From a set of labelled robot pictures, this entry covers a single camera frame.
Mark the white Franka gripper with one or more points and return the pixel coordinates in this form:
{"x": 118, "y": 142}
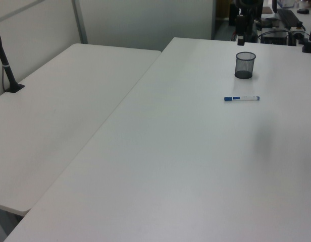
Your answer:
{"x": 240, "y": 24}

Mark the white marker with blue cap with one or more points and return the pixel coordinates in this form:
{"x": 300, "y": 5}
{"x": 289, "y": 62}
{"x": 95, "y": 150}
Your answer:
{"x": 242, "y": 98}

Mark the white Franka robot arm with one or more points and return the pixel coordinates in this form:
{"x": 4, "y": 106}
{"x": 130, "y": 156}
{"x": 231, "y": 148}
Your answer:
{"x": 249, "y": 10}

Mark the black mesh pen cup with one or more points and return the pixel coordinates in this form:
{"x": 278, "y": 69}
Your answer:
{"x": 245, "y": 66}

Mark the dark grey electronics unit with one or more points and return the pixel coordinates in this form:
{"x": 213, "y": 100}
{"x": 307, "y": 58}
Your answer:
{"x": 274, "y": 36}

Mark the black keyboard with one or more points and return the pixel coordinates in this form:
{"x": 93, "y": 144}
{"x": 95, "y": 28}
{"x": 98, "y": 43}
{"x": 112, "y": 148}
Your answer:
{"x": 288, "y": 17}

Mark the white and blue box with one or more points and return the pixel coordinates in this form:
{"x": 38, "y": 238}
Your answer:
{"x": 285, "y": 3}

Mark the black computer mouse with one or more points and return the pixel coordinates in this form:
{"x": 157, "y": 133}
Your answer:
{"x": 302, "y": 10}

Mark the black clamp-mounted stand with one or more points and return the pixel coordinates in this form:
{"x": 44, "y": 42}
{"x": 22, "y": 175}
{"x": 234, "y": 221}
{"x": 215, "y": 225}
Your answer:
{"x": 310, "y": 37}

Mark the black gooseneck stand with tie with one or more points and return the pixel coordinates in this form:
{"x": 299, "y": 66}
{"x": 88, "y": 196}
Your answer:
{"x": 6, "y": 70}

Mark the grey metal partition post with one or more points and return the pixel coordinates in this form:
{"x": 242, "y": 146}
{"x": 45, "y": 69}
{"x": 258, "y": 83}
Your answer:
{"x": 79, "y": 22}

